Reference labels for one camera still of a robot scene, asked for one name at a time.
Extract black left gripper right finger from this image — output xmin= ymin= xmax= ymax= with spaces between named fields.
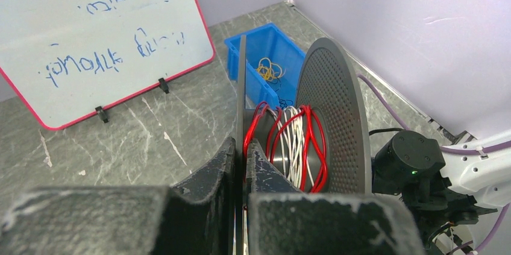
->
xmin=246 ymin=141 xmax=425 ymax=254

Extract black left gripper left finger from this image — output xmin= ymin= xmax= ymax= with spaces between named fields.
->
xmin=1 ymin=137 xmax=236 ymax=254

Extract dark grey cable spool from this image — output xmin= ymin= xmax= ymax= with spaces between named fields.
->
xmin=234 ymin=35 xmax=373 ymax=255

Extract red wire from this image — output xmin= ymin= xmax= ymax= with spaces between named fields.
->
xmin=242 ymin=101 xmax=329 ymax=194

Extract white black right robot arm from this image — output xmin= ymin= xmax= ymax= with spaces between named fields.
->
xmin=372 ymin=129 xmax=510 ymax=254

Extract black whiteboard foot right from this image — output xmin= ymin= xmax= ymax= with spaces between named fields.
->
xmin=158 ymin=78 xmax=170 ymax=94

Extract black whiteboard foot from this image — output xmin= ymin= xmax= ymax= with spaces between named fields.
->
xmin=158 ymin=78 xmax=170 ymax=94
xmin=95 ymin=106 xmax=109 ymax=124

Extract black whiteboard foot left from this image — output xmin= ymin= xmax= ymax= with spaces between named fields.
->
xmin=95 ymin=106 xmax=109 ymax=124

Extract blue plastic bin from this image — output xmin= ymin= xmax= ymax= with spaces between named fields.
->
xmin=224 ymin=23 xmax=306 ymax=109

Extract red framed whiteboard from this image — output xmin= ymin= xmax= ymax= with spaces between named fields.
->
xmin=1 ymin=0 xmax=215 ymax=130

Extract white wire on spool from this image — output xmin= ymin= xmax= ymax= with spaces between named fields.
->
xmin=268 ymin=105 xmax=308 ymax=189

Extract black wire bundle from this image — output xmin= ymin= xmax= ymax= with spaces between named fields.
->
xmin=275 ymin=81 xmax=296 ymax=110

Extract yellow wire bundle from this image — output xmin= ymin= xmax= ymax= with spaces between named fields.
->
xmin=255 ymin=57 xmax=286 ymax=83

